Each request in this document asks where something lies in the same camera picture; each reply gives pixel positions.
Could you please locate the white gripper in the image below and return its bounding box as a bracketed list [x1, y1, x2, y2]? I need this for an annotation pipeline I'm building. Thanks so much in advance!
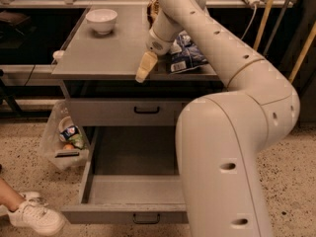
[134, 10, 184, 84]

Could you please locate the blue chip bag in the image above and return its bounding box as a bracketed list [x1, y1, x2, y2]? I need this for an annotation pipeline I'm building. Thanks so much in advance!
[169, 31, 208, 74]

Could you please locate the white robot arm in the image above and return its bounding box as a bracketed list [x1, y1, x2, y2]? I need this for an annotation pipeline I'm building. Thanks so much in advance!
[135, 0, 300, 237]

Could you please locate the grey drawer cabinet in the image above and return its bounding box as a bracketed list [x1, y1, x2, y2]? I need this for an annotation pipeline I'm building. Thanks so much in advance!
[53, 4, 223, 142]

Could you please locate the brown chip bag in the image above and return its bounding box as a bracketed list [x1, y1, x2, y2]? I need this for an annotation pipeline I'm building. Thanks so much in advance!
[146, 0, 160, 27]

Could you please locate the closed top drawer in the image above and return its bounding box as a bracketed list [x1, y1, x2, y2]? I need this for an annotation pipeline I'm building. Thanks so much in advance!
[66, 99, 189, 126]

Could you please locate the open middle drawer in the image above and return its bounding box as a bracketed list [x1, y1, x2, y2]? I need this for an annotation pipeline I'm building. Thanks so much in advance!
[62, 126, 188, 224]

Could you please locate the clear plastic trash bag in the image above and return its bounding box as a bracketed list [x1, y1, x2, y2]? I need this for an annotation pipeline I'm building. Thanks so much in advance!
[39, 101, 89, 170]

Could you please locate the white bowl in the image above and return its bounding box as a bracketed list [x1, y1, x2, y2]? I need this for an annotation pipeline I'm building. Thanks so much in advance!
[85, 9, 118, 35]

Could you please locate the white knob on cabinet side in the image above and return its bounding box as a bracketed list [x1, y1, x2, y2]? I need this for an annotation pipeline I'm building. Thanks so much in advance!
[52, 50, 64, 62]

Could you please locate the white sneaker rear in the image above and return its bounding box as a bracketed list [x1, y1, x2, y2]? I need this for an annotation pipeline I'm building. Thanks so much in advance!
[0, 192, 40, 216]

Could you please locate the white sneaker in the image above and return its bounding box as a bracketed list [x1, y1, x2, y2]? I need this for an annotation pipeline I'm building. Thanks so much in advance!
[8, 200, 65, 236]
[0, 192, 40, 216]

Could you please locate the white sneaker front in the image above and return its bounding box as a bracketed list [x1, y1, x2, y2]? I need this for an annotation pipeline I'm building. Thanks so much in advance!
[8, 200, 65, 236]

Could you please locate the person's leg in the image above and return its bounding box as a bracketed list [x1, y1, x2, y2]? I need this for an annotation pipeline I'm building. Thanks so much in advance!
[0, 178, 25, 212]

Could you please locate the white power cable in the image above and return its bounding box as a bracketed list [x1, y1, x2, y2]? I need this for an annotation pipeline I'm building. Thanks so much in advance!
[240, 4, 258, 41]

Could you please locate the wooden ladder frame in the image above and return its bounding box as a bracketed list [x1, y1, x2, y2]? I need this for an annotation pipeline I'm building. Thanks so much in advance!
[254, 0, 316, 86]

